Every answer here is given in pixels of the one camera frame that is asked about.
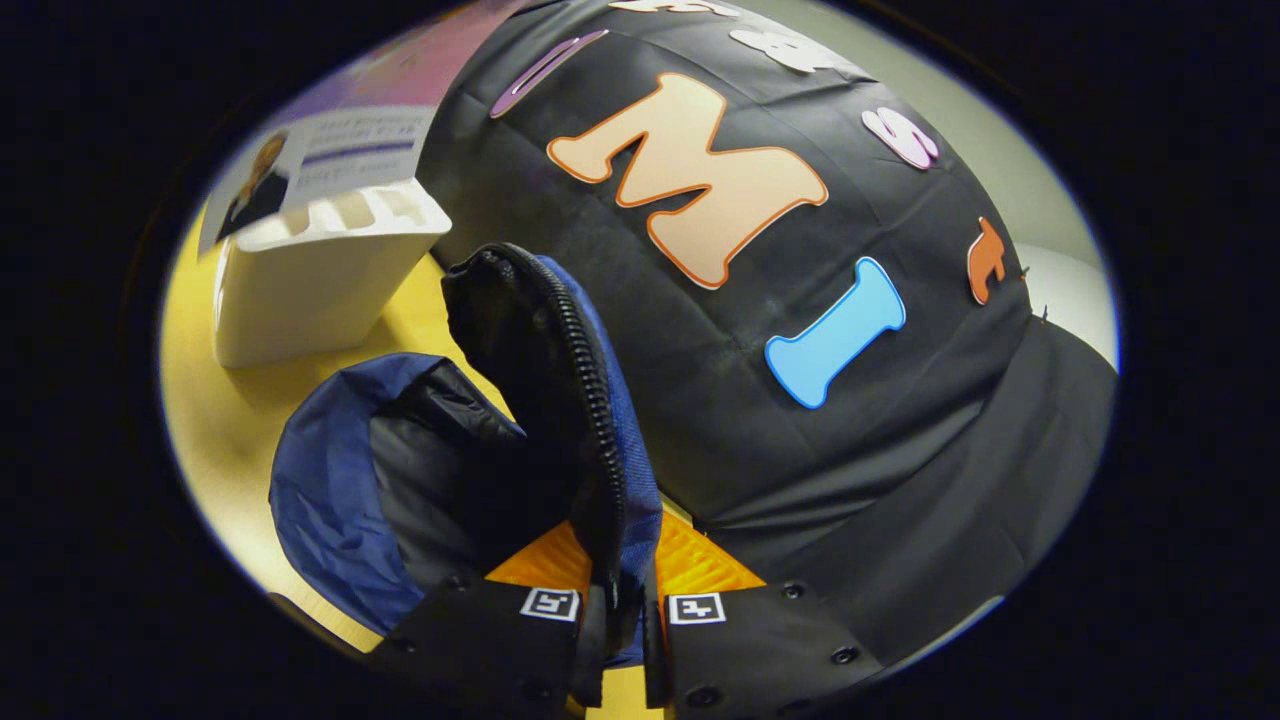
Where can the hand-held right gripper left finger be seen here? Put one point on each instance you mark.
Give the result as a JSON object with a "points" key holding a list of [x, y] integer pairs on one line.
{"points": [[480, 640]]}

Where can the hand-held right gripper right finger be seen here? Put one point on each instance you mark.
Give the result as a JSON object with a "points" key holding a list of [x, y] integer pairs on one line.
{"points": [[760, 650]]}

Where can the blue schoolbag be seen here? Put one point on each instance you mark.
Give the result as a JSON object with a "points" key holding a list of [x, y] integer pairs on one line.
{"points": [[330, 500]]}

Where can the white plastic bookshelf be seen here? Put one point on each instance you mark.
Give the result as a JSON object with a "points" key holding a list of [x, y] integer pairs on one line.
{"points": [[310, 290]]}

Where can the pink cover book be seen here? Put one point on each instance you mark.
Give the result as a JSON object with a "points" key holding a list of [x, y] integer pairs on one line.
{"points": [[400, 80]]}

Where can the black backdrop cloth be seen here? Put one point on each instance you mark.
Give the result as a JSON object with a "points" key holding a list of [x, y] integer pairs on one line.
{"points": [[800, 430]]}

